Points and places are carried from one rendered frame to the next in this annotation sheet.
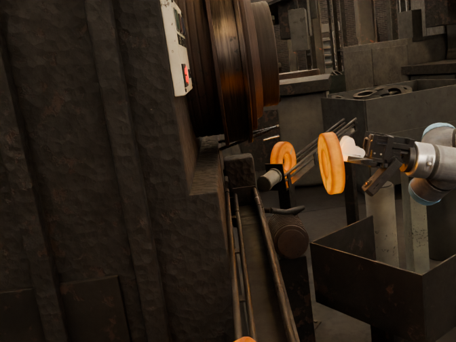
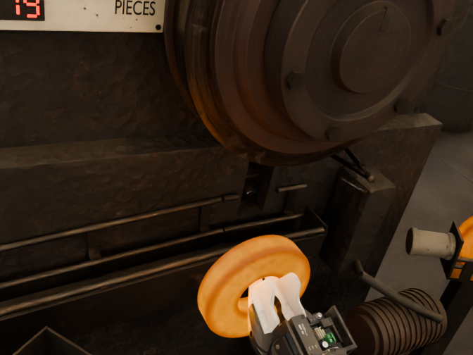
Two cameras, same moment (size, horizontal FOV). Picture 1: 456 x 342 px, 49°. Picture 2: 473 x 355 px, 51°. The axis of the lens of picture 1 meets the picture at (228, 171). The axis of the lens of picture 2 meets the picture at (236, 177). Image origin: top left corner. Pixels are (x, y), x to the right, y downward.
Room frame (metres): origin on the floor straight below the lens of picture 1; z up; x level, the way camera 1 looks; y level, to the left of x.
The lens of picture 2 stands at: (0.91, -0.64, 1.30)
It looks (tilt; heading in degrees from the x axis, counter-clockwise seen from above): 32 degrees down; 56
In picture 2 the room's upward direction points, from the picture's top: 12 degrees clockwise
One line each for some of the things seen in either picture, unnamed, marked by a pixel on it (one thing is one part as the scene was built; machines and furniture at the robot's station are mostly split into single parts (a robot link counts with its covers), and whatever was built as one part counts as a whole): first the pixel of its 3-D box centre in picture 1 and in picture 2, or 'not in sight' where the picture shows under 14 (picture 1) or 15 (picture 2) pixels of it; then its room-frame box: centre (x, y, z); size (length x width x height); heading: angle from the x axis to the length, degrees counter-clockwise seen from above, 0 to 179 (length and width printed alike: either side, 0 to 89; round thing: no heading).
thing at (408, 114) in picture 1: (397, 133); not in sight; (3.84, -1.36, 0.39); 1.03 x 0.83 x 0.77; 104
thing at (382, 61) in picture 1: (393, 91); not in sight; (5.48, -1.93, 0.55); 1.10 x 0.53 x 1.10; 19
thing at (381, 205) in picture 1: (383, 241); not in sight; (2.04, -0.63, 0.26); 0.12 x 0.12 x 0.52
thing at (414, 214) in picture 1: (414, 222); not in sight; (2.07, -0.79, 0.31); 0.24 x 0.16 x 0.62; 179
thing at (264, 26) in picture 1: (264, 55); (363, 46); (1.40, -0.14, 1.11); 0.28 x 0.06 x 0.28; 179
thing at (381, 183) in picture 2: (241, 190); (351, 219); (1.64, -0.04, 0.68); 0.11 x 0.08 x 0.24; 89
